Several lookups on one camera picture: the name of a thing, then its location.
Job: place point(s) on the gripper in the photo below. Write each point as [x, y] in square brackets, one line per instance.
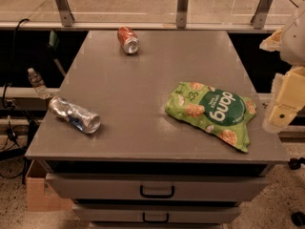
[294, 43]

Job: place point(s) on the silver blue redbull can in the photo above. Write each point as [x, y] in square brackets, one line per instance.
[85, 120]

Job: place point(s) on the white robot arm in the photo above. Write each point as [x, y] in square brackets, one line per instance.
[289, 40]

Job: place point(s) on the red coke can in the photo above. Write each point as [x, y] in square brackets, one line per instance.
[128, 40]

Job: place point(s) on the green dang chips bag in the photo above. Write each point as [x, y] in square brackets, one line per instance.
[215, 111]

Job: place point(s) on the black chair caster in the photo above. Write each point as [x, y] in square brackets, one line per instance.
[298, 218]

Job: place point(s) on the clear plastic water bottle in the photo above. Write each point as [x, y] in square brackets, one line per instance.
[38, 83]

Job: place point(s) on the cardboard box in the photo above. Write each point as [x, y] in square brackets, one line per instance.
[40, 197]

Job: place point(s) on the right metal railing bracket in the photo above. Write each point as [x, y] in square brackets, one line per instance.
[260, 16]

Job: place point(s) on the metal railing bracket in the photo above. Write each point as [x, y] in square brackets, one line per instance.
[65, 13]
[260, 16]
[181, 14]

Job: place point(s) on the middle metal railing bracket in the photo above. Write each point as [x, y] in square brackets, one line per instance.
[181, 14]

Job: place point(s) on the top drawer black handle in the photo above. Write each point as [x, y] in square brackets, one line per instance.
[156, 192]

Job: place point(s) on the drawer black handle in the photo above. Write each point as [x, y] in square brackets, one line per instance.
[156, 192]
[155, 218]

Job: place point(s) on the left metal railing bracket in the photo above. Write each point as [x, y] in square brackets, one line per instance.
[65, 13]

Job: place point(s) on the green handled tool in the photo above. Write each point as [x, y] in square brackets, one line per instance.
[52, 48]

